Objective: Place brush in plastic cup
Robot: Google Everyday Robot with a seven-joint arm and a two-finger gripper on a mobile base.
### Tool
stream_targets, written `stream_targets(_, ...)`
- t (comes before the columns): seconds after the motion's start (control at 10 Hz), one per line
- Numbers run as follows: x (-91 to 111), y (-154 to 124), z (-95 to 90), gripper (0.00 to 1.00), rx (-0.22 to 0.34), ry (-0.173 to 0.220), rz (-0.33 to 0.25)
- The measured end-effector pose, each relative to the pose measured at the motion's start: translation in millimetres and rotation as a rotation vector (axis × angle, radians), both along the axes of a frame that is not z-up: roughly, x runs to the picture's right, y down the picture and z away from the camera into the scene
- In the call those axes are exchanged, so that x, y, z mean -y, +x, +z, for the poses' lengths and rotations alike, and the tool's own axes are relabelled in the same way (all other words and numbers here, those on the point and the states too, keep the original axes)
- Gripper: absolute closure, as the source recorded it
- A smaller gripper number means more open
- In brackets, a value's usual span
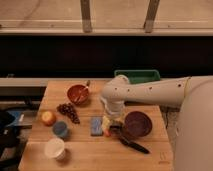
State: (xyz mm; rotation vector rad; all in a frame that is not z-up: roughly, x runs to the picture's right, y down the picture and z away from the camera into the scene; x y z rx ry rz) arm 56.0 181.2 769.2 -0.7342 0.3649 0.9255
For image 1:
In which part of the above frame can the orange bowl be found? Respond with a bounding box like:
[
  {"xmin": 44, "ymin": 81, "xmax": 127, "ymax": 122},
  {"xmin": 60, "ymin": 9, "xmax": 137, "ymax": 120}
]
[{"xmin": 67, "ymin": 84, "xmax": 88, "ymax": 105}]

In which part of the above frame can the blue cup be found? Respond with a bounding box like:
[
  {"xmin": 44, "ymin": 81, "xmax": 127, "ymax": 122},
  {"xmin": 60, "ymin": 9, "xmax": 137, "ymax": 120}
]
[{"xmin": 52, "ymin": 121, "xmax": 68, "ymax": 139}]

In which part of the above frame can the bunch of dark grapes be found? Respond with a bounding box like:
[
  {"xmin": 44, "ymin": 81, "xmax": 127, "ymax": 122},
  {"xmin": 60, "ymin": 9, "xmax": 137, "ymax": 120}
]
[{"xmin": 57, "ymin": 103, "xmax": 80, "ymax": 124}]

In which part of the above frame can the yellow banana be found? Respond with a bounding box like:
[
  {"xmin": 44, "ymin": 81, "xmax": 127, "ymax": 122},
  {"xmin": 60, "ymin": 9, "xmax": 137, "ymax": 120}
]
[{"xmin": 102, "ymin": 116, "xmax": 111, "ymax": 131}]

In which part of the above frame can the purple bowl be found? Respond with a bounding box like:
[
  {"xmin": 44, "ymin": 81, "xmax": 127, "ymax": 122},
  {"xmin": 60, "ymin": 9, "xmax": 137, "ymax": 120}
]
[{"xmin": 123, "ymin": 111, "xmax": 152, "ymax": 139}]

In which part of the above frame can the white plastic cup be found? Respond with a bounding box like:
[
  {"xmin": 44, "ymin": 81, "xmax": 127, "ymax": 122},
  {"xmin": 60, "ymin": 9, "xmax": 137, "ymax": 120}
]
[{"xmin": 44, "ymin": 138, "xmax": 65, "ymax": 160}]

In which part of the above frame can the orange carrot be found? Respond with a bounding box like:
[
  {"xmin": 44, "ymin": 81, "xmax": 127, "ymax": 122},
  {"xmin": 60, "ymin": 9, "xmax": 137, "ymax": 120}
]
[{"xmin": 103, "ymin": 130, "xmax": 111, "ymax": 137}]

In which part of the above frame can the red yellow apple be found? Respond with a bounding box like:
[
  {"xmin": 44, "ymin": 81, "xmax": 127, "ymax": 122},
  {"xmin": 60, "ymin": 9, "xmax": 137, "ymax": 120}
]
[{"xmin": 41, "ymin": 111, "xmax": 56, "ymax": 126}]

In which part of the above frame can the blue sponge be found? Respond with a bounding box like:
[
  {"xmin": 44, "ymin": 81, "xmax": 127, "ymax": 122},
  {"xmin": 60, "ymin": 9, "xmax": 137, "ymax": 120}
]
[{"xmin": 90, "ymin": 117, "xmax": 103, "ymax": 136}]

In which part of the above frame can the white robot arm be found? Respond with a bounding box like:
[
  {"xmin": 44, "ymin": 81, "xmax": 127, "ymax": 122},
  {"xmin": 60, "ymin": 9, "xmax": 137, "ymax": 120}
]
[{"xmin": 101, "ymin": 75, "xmax": 213, "ymax": 171}]

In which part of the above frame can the green plastic tray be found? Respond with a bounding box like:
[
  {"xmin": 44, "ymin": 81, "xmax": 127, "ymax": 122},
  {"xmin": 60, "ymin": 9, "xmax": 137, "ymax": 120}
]
[{"xmin": 114, "ymin": 69, "xmax": 160, "ymax": 84}]

